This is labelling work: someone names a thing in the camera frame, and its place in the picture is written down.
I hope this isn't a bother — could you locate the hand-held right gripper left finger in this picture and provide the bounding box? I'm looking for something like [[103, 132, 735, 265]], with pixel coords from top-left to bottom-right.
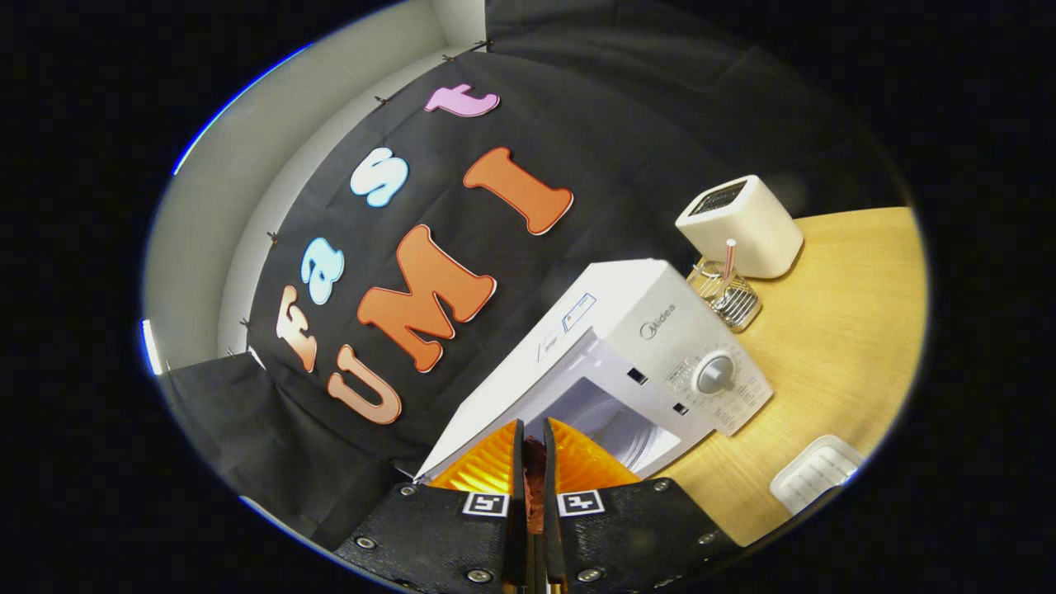
[[334, 419, 529, 594]]

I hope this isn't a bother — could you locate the small metal wire basket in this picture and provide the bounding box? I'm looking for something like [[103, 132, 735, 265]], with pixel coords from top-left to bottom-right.
[[686, 256, 761, 332]]

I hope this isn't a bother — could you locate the brown meat piece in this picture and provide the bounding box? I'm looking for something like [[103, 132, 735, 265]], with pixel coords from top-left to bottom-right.
[[521, 437, 547, 534]]

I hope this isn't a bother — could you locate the white microwave oven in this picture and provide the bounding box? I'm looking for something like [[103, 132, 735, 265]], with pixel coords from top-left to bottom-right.
[[412, 258, 775, 483]]

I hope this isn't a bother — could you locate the white rectangular dish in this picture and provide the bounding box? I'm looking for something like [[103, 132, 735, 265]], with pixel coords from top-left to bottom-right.
[[770, 435, 865, 516]]

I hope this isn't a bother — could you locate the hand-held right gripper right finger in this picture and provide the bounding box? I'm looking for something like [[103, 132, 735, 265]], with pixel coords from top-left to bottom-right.
[[540, 417, 739, 594]]

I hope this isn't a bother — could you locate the row of black cloth clips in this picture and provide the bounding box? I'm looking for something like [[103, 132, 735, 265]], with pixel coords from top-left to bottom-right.
[[223, 37, 496, 360]]

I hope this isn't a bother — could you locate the black backdrop cloth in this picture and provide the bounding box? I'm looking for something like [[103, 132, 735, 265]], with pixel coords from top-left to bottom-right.
[[161, 0, 908, 554]]

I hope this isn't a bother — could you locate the white toaster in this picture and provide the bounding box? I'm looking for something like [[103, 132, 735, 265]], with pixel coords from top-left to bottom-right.
[[675, 175, 804, 280]]

